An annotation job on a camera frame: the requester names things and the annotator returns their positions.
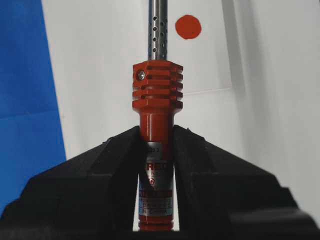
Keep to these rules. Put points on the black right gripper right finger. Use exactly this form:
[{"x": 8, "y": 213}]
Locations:
[{"x": 223, "y": 197}]

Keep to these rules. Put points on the upper orange dot mark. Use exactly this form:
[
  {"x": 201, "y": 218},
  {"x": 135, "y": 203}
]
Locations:
[{"x": 188, "y": 27}]

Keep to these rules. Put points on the white paper sheet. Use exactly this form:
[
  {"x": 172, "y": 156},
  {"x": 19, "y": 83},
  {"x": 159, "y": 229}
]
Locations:
[{"x": 251, "y": 78}]

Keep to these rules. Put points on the orange-handled soldering iron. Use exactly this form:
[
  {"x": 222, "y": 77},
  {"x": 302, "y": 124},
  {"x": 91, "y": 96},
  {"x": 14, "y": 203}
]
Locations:
[{"x": 156, "y": 97}]

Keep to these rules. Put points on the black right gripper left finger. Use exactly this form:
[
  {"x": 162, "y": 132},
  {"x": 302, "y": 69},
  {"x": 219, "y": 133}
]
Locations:
[{"x": 89, "y": 197}]

